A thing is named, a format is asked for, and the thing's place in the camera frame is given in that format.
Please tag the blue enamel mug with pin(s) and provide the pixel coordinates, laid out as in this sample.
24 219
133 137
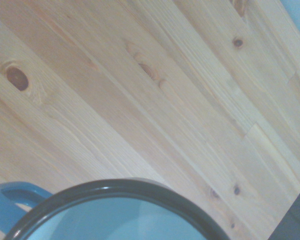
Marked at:
115 220

